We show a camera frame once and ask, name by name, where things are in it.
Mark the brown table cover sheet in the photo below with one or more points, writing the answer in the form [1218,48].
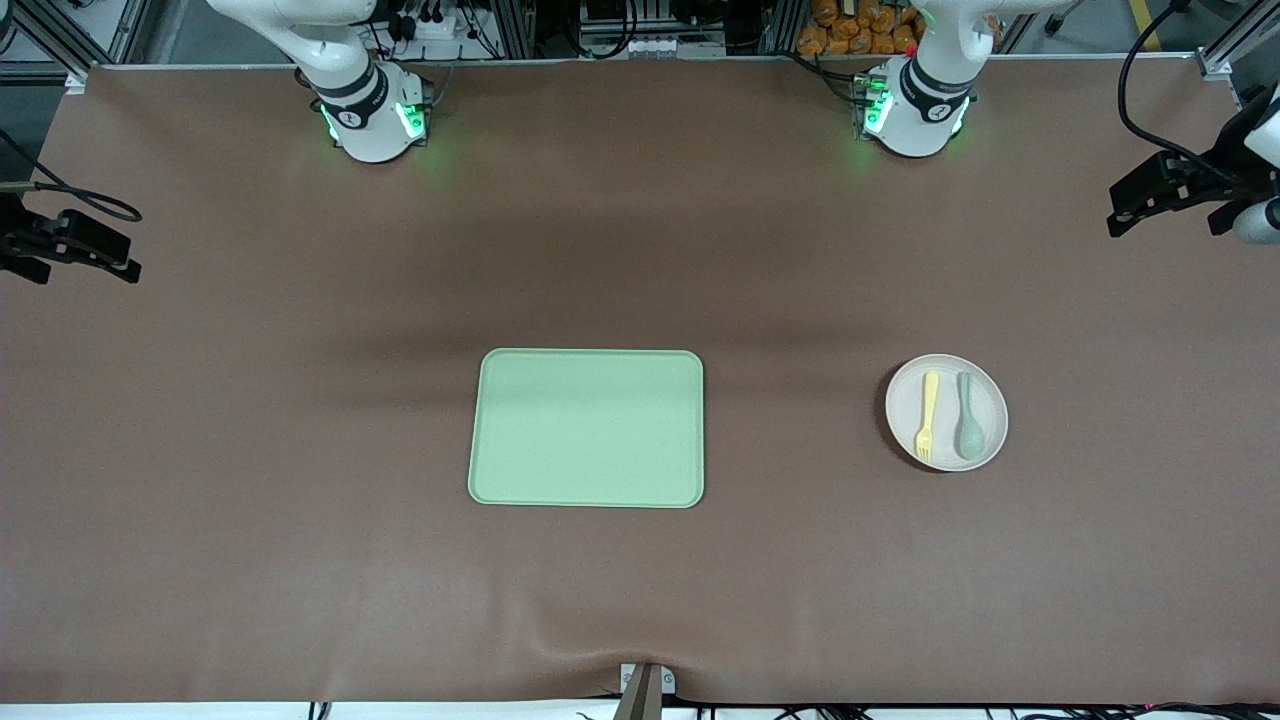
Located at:
[300,400]

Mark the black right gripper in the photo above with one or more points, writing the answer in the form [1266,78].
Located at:
[14,236]

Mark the light green rectangular tray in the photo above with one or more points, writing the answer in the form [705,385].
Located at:
[585,430]

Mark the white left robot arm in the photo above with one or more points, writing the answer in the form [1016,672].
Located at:
[915,110]

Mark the yellow plastic fork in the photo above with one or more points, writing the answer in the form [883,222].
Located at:
[929,410]

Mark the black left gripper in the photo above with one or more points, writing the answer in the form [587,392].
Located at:
[1217,183]

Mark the round beige plate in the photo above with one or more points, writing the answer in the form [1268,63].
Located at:
[990,415]

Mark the metal mount bracket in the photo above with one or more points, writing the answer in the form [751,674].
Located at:
[645,692]

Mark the pile of orange items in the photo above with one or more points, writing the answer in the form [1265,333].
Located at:
[860,25]

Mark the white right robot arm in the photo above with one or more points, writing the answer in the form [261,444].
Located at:
[365,110]

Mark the pale green plastic spoon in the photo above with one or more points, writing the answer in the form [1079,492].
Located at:
[970,430]

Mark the aluminium frame post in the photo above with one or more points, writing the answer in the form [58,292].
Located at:
[1235,45]
[75,35]

